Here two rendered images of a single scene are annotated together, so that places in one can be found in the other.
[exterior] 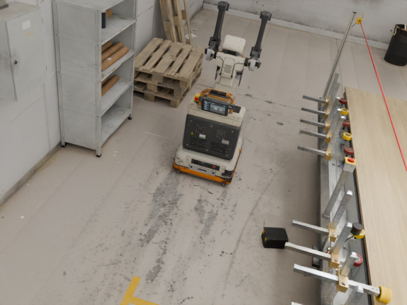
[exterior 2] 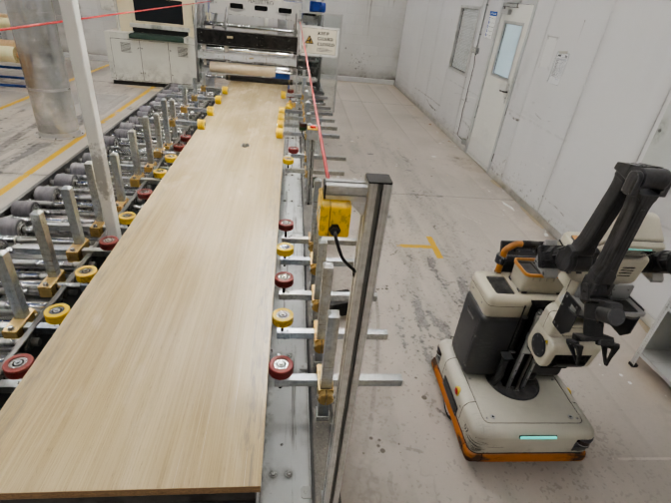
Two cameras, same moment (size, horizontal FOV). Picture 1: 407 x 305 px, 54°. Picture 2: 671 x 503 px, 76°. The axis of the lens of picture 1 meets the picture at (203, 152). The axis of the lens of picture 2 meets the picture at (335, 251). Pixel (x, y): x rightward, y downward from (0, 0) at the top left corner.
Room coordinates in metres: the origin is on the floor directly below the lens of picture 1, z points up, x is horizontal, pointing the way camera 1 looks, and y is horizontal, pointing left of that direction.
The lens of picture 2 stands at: (4.92, -1.49, 1.95)
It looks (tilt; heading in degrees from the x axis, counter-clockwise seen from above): 31 degrees down; 164
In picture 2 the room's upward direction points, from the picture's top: 6 degrees clockwise
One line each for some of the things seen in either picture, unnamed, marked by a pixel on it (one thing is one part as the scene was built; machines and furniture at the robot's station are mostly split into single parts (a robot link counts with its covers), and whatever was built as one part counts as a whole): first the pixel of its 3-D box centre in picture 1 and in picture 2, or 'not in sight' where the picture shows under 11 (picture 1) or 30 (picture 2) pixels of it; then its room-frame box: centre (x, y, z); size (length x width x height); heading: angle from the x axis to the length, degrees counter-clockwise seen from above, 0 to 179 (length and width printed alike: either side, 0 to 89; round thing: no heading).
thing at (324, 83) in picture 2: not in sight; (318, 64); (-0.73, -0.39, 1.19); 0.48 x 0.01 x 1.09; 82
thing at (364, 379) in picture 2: (322, 101); (338, 380); (3.94, -1.16, 0.83); 0.43 x 0.03 x 0.04; 82
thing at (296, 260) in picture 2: (323, 137); (325, 261); (3.20, -1.05, 0.83); 0.43 x 0.03 x 0.04; 82
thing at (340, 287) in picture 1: (341, 279); not in sight; (1.47, -0.87, 0.95); 0.14 x 0.06 x 0.05; 172
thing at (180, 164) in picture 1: (209, 152); (504, 394); (3.58, -0.07, 0.16); 0.67 x 0.64 x 0.25; 171
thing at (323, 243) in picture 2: (329, 118); (319, 288); (3.48, -1.14, 0.88); 0.04 x 0.04 x 0.48; 82
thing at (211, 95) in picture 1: (218, 98); (538, 275); (3.47, -0.05, 0.87); 0.23 x 0.15 x 0.11; 81
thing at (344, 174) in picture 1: (335, 193); (310, 172); (2.25, -0.97, 0.93); 0.05 x 0.05 x 0.45; 82
